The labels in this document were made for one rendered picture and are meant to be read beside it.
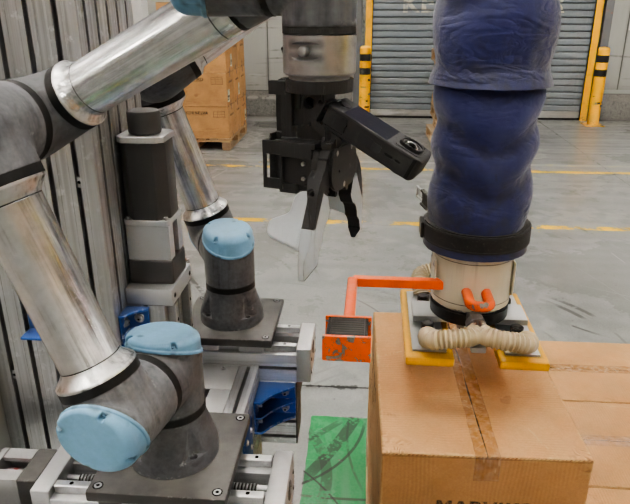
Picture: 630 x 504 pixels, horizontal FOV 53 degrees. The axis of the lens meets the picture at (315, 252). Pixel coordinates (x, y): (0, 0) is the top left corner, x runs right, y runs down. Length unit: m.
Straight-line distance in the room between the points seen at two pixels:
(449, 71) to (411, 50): 9.25
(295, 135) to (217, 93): 7.44
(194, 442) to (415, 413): 0.51
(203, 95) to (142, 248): 6.99
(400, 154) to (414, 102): 9.95
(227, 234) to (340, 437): 1.59
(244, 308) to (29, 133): 0.76
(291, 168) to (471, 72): 0.62
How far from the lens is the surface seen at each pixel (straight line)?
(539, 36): 1.26
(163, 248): 1.21
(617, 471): 2.04
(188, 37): 0.84
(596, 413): 2.25
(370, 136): 0.65
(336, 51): 0.65
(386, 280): 1.39
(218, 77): 8.10
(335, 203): 0.77
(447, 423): 1.38
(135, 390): 0.92
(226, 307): 1.49
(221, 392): 1.45
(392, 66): 10.51
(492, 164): 1.27
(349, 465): 2.73
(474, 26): 1.23
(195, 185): 1.53
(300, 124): 0.69
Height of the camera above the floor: 1.75
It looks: 21 degrees down
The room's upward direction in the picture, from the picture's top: straight up
